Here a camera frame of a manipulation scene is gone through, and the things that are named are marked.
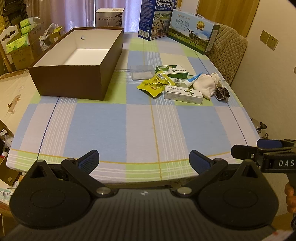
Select white pill bottle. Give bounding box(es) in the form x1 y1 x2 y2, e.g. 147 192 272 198
171 78 184 87

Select brown cardboard storage box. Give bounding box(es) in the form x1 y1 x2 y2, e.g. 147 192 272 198
28 27 124 100

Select dark velvet scrunchie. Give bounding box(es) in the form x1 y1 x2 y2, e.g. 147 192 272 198
214 87 230 101

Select person's right hand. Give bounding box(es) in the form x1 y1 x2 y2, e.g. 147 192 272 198
285 182 296 213

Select green blue milk box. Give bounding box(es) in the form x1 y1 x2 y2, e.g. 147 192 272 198
168 9 220 54

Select white cloth pouch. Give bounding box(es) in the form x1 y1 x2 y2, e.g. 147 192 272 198
193 74 216 100

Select white humidifier box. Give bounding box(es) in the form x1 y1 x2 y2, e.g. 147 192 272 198
95 8 125 27

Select steel kettle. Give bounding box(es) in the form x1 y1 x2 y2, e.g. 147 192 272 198
251 118 268 139

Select wall power socket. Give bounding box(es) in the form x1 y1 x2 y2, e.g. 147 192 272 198
259 30 278 51

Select white ointment box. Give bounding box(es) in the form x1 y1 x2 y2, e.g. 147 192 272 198
164 85 204 104

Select yellow snack packet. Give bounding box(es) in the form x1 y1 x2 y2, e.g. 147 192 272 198
137 71 175 97

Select cardboard boxes with tissues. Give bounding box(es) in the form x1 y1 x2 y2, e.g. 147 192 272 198
1 16 64 72

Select checkered tablecloth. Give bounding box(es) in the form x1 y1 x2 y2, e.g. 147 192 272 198
8 33 258 183

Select clear plastic case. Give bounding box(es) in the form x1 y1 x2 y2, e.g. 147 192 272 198
129 65 155 80

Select blue hand cream tube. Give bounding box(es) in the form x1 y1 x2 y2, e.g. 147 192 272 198
181 72 203 88

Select beige dog print blanket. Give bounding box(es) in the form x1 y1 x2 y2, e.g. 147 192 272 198
0 70 37 134

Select white pill blister pack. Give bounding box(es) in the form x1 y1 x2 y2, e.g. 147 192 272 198
211 72 223 88

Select quilted beige chair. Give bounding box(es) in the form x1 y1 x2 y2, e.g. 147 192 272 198
206 24 248 85

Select blue milk carton box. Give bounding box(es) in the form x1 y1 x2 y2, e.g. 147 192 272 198
138 0 177 41

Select green white spray box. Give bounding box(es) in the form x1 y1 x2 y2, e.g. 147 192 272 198
155 65 189 79

